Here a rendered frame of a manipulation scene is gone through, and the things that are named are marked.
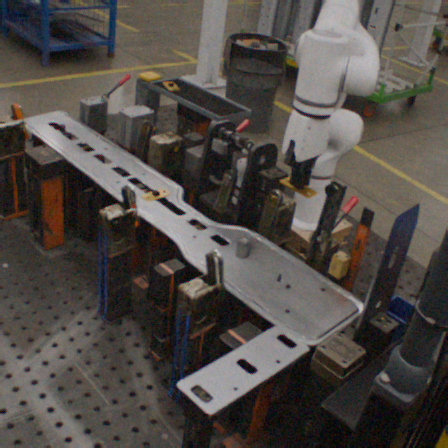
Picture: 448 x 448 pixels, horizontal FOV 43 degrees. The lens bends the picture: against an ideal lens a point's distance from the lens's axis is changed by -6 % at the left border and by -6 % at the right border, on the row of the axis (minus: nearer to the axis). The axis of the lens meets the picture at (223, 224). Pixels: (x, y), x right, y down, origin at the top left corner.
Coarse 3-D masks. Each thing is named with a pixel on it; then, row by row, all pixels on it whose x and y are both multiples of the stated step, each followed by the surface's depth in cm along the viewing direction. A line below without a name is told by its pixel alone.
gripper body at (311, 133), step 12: (300, 120) 114; (312, 120) 114; (324, 120) 117; (288, 132) 117; (300, 132) 115; (312, 132) 116; (324, 132) 119; (288, 144) 118; (300, 144) 116; (312, 144) 118; (324, 144) 122; (300, 156) 118; (312, 156) 121
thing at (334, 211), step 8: (336, 184) 139; (344, 184) 139; (328, 192) 137; (336, 192) 138; (344, 192) 139; (328, 200) 141; (336, 200) 139; (328, 208) 142; (336, 208) 139; (320, 216) 143; (328, 216) 142; (336, 216) 141; (320, 224) 144; (328, 224) 141; (320, 232) 146; (328, 232) 142; (312, 240) 146; (320, 248) 144
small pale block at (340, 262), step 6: (342, 252) 141; (336, 258) 139; (342, 258) 139; (348, 258) 139; (336, 264) 139; (342, 264) 138; (348, 264) 140; (330, 270) 141; (336, 270) 140; (342, 270) 140; (330, 276) 142; (336, 276) 141; (342, 276) 141; (336, 282) 142
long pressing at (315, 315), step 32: (32, 128) 196; (96, 160) 180; (128, 160) 182; (160, 224) 154; (192, 256) 144; (224, 256) 145; (256, 256) 147; (288, 256) 148; (256, 288) 136; (288, 288) 137; (320, 288) 139; (288, 320) 128; (320, 320) 129; (352, 320) 130
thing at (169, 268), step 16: (160, 272) 138; (176, 272) 140; (160, 288) 140; (176, 288) 143; (160, 304) 142; (176, 304) 146; (160, 320) 147; (160, 336) 149; (176, 336) 152; (160, 352) 151
